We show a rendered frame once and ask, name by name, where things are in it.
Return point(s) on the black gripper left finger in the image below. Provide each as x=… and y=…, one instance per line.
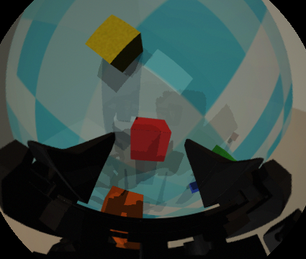
x=79, y=166

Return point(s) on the yellow cube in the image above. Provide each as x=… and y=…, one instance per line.
x=117, y=42

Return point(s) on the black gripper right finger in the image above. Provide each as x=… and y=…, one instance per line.
x=215, y=174

